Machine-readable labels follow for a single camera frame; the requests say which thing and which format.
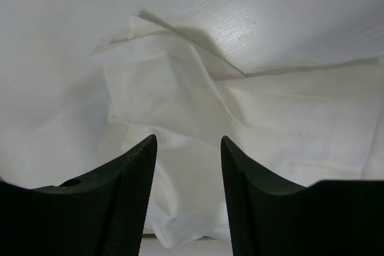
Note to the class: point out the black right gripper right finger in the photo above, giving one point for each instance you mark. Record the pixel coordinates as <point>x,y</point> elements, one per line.
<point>270,215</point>

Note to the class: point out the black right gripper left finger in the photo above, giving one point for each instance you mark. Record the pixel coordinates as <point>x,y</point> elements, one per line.
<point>101,212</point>

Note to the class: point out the white fabric skirt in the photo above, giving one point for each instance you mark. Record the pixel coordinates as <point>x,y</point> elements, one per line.
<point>306,124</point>

